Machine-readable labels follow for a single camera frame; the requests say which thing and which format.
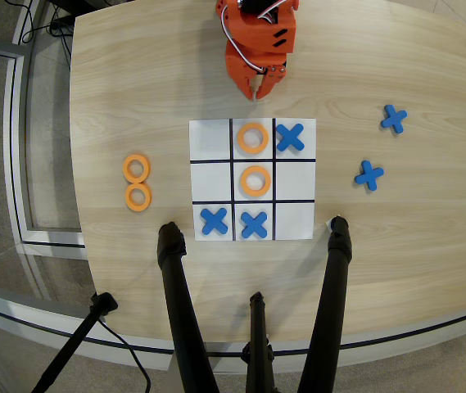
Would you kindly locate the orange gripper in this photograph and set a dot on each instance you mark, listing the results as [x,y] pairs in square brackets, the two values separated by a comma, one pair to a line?
[242,67]

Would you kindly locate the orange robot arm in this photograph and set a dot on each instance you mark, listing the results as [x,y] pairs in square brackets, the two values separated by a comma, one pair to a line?
[263,34]

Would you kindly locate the blue foam cross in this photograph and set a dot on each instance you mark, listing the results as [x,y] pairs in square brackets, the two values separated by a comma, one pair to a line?
[290,138]
[394,118]
[254,225]
[369,175]
[215,221]

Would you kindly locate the white tic-tac-toe paper board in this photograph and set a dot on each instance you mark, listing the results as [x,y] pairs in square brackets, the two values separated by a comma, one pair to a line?
[212,180]

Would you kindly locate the small white tape piece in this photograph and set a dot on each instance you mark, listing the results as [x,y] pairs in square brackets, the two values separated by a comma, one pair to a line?
[328,223]

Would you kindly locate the black tripod leg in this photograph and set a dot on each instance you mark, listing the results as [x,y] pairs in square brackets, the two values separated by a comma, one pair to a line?
[259,340]
[331,294]
[177,294]

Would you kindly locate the thin black stand leg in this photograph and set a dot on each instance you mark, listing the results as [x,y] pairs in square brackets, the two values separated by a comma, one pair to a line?
[77,340]

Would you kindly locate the grey metal floor frame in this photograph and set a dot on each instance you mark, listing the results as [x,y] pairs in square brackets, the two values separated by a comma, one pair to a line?
[15,143]

